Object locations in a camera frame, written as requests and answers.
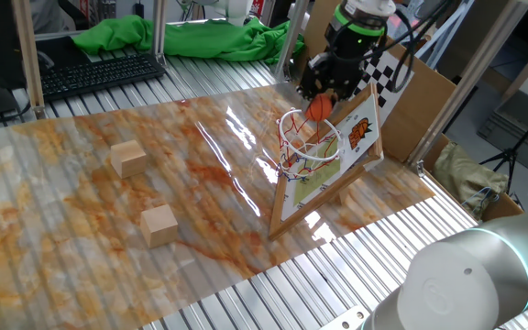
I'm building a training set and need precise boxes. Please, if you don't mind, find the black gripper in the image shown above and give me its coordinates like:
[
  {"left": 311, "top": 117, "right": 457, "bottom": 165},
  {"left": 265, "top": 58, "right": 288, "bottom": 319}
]
[{"left": 296, "top": 25, "right": 382, "bottom": 105}]

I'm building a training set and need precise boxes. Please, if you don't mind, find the small orange basketball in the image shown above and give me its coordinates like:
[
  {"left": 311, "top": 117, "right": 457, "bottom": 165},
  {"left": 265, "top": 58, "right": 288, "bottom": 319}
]
[{"left": 304, "top": 93, "right": 335, "bottom": 123}]

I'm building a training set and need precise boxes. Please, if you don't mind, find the white mini basketball hoop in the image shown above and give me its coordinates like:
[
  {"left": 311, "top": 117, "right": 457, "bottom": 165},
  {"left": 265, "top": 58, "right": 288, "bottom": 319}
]
[{"left": 276, "top": 93, "right": 382, "bottom": 183}]

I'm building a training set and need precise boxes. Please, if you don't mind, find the checkerboard calibration sheet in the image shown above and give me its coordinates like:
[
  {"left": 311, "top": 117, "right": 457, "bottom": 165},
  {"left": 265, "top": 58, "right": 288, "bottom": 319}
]
[{"left": 353, "top": 43, "right": 415, "bottom": 127}]

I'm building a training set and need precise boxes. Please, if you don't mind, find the green cloth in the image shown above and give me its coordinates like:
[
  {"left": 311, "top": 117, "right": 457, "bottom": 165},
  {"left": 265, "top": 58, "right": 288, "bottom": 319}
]
[{"left": 71, "top": 14, "right": 306, "bottom": 66}]

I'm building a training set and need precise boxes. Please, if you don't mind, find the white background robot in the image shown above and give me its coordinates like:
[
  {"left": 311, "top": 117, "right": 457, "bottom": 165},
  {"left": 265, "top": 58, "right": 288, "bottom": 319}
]
[{"left": 176, "top": 0, "right": 256, "bottom": 28}]

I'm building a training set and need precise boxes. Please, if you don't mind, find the olive green bag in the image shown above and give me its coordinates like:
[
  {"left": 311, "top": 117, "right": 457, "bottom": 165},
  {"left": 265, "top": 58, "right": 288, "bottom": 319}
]
[{"left": 432, "top": 140, "right": 511, "bottom": 221}]

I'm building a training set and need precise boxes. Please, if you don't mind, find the black tripod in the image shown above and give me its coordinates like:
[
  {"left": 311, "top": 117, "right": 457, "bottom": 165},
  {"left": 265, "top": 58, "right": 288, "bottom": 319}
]
[{"left": 478, "top": 93, "right": 528, "bottom": 210}]

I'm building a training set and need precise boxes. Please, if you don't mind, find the light wooden block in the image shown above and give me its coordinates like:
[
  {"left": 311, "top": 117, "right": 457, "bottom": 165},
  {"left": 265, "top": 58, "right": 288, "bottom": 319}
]
[
  {"left": 139, "top": 203, "right": 180, "bottom": 249},
  {"left": 109, "top": 139, "right": 149, "bottom": 180}
]

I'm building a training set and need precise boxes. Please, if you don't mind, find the brown cardboard box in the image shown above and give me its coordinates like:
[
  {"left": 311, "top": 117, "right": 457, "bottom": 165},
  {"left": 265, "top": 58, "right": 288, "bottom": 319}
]
[{"left": 422, "top": 135, "right": 525, "bottom": 225}]

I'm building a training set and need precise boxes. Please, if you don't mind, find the black keyboard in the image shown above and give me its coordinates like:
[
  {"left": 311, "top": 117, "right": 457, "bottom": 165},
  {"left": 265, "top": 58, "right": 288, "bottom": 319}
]
[{"left": 38, "top": 52, "right": 167, "bottom": 103}]

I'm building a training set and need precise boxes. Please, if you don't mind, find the person's grey shirt torso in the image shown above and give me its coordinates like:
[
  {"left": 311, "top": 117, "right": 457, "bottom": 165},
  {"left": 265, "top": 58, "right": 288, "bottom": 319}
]
[{"left": 29, "top": 0, "right": 77, "bottom": 36}]

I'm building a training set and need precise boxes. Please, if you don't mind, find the orange marble pattern mat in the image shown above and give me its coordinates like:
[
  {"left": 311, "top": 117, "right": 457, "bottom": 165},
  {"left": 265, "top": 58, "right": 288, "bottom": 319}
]
[{"left": 0, "top": 84, "right": 435, "bottom": 330}]

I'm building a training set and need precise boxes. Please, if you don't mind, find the aluminium profile post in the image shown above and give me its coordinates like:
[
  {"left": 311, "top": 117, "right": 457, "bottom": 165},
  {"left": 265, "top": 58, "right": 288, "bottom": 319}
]
[
  {"left": 150, "top": 0, "right": 170, "bottom": 65},
  {"left": 405, "top": 0, "right": 528, "bottom": 178},
  {"left": 272, "top": 0, "right": 312, "bottom": 82}
]

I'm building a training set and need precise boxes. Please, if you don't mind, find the green wrist flange ring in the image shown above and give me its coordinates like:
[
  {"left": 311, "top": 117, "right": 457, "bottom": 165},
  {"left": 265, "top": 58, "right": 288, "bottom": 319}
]
[{"left": 332, "top": 5, "right": 387, "bottom": 38}]

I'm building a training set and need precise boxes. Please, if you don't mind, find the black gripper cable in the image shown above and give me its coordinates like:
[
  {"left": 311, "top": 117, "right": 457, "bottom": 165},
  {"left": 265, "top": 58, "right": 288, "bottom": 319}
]
[{"left": 327, "top": 0, "right": 453, "bottom": 95}]

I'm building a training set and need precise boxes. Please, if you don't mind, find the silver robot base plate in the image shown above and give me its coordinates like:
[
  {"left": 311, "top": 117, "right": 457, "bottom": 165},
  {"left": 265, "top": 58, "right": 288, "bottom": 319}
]
[{"left": 318, "top": 305, "right": 370, "bottom": 330}]

